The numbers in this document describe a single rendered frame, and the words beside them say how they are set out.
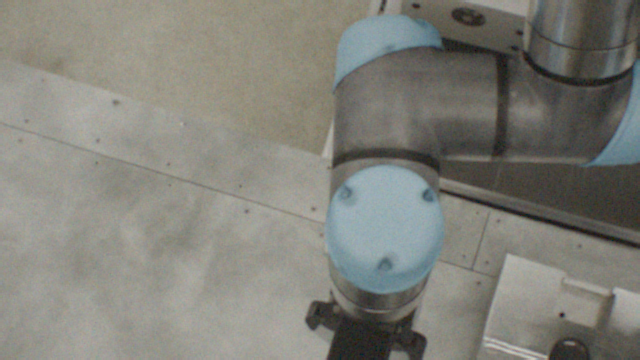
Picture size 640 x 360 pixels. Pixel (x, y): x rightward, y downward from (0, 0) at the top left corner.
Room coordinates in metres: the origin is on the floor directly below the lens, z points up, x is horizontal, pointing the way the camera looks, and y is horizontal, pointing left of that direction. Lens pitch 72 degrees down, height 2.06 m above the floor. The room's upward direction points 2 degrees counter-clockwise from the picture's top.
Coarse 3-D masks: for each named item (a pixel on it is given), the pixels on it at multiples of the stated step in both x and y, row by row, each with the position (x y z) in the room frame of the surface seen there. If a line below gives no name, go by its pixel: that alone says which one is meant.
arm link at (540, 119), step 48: (528, 0) 0.37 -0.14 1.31; (576, 0) 0.35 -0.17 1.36; (624, 0) 0.35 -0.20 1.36; (528, 48) 0.34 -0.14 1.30; (576, 48) 0.33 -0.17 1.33; (624, 48) 0.33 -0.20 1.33; (528, 96) 0.31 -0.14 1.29; (576, 96) 0.31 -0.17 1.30; (624, 96) 0.31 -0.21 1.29; (528, 144) 0.29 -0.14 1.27; (576, 144) 0.28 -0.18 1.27; (624, 144) 0.28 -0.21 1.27
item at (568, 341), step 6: (558, 342) 0.22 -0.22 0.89; (564, 342) 0.22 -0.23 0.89; (570, 342) 0.22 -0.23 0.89; (576, 342) 0.22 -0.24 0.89; (582, 342) 0.22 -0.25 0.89; (552, 348) 0.22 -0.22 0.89; (558, 348) 0.22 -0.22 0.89; (564, 348) 0.22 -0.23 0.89; (570, 348) 0.22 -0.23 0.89; (576, 348) 0.22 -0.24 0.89; (582, 348) 0.21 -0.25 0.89; (552, 354) 0.21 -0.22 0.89; (558, 354) 0.21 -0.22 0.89; (564, 354) 0.21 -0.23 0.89; (570, 354) 0.21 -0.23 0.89; (576, 354) 0.21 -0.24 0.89; (582, 354) 0.21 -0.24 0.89; (588, 354) 0.21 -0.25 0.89
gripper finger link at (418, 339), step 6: (414, 330) 0.20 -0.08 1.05; (414, 336) 0.20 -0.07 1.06; (420, 336) 0.20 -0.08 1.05; (414, 342) 0.19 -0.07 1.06; (420, 342) 0.19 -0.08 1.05; (426, 342) 0.20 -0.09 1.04; (408, 348) 0.19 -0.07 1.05; (414, 348) 0.19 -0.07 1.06; (420, 348) 0.19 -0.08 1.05; (408, 354) 0.19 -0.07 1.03; (414, 354) 0.19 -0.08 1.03; (420, 354) 0.19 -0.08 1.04
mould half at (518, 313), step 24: (504, 264) 0.30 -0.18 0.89; (528, 264) 0.30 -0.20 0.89; (504, 288) 0.28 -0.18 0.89; (528, 288) 0.27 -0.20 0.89; (552, 288) 0.27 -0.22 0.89; (504, 312) 0.25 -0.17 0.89; (528, 312) 0.25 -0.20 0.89; (624, 312) 0.25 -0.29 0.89; (480, 336) 0.24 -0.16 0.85; (504, 336) 0.23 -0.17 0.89; (528, 336) 0.23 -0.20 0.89; (552, 336) 0.23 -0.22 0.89; (576, 336) 0.23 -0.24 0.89; (600, 336) 0.23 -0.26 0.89; (624, 336) 0.22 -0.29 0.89
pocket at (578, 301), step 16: (560, 288) 0.28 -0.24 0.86; (576, 288) 0.28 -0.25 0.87; (592, 288) 0.28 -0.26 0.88; (560, 304) 0.26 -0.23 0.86; (576, 304) 0.26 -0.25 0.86; (592, 304) 0.26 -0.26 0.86; (608, 304) 0.26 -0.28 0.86; (576, 320) 0.25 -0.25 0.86; (592, 320) 0.25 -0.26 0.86; (608, 320) 0.24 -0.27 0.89
